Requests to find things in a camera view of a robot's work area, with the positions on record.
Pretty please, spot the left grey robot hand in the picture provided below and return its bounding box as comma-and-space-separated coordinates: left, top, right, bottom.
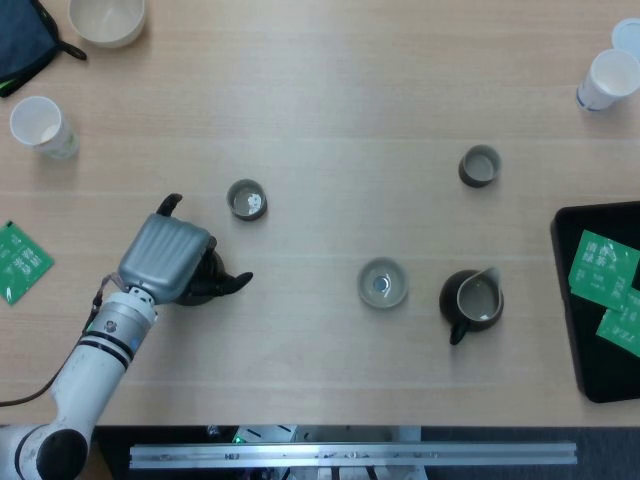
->
117, 193, 229, 305

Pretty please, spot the black teapot with handle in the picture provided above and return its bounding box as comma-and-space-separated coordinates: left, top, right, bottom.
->
172, 239, 255, 307

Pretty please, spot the dark cylindrical teacup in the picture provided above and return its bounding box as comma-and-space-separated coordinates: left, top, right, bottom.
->
226, 178, 268, 223
458, 144, 503, 189

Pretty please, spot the paper cup green print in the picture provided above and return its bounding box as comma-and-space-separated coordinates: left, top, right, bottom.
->
9, 96, 80, 161

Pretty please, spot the cream ceramic bowl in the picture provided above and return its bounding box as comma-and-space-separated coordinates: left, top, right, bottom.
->
68, 0, 147, 49

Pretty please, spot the dark fabric pouch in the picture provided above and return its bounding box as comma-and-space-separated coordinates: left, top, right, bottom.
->
0, 0, 88, 99

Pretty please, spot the dark ceramic pitcher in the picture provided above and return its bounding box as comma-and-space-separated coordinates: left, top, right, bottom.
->
438, 266, 505, 346

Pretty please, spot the black plastic tray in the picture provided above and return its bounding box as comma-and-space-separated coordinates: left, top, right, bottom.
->
550, 200, 640, 404

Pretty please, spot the paper cup blue print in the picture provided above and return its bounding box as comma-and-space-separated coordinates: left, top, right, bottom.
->
576, 48, 640, 112

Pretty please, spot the white cup far right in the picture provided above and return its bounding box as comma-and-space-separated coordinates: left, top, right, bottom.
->
612, 18, 640, 54

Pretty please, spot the brown arm cable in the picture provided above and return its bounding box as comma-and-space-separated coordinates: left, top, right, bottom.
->
0, 273, 124, 407

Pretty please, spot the aluminium rail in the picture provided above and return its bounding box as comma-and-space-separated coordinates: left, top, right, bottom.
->
129, 441, 578, 470

